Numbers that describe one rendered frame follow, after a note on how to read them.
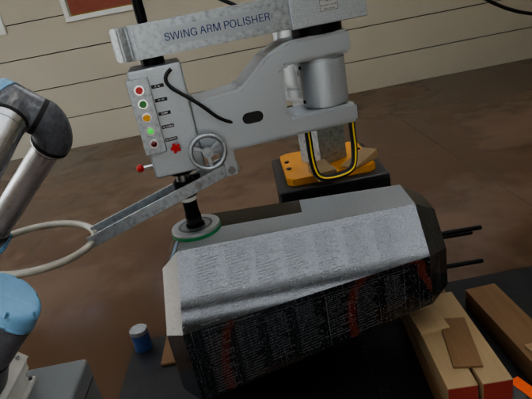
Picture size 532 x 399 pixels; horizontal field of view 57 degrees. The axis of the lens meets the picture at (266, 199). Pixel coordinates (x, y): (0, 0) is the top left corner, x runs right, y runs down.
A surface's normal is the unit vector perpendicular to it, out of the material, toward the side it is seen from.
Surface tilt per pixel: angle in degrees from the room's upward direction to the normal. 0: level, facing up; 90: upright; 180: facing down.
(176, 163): 90
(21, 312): 51
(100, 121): 90
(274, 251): 45
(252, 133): 90
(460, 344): 0
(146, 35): 90
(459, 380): 0
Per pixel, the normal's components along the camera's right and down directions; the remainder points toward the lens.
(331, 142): 0.55, 0.23
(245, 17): 0.21, 0.34
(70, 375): -0.18, -0.91
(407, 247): -0.07, -0.38
